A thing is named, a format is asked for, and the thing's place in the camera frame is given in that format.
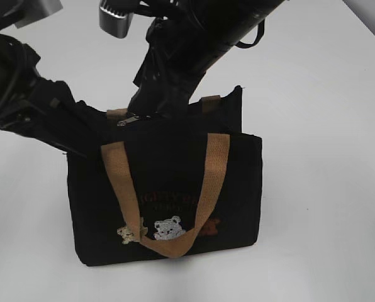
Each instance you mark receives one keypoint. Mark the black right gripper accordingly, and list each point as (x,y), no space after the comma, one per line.
(178,56)

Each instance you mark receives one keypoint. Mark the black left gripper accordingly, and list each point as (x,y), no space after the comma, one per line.
(49,114)

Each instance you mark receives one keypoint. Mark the silver zipper pull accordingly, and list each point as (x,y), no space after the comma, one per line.
(132,119)

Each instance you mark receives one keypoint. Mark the black canvas tote bag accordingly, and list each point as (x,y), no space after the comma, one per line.
(165,188)

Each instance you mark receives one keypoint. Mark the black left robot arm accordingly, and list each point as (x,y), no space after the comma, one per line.
(18,61)

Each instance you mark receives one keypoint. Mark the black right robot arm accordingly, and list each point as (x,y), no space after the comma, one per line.
(229,23)

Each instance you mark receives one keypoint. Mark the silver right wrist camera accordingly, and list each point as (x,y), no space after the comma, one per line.
(114,22)

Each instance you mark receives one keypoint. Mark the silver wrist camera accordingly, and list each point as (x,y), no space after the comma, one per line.
(36,10)
(114,22)

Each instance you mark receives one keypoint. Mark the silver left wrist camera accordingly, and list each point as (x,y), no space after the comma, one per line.
(36,10)

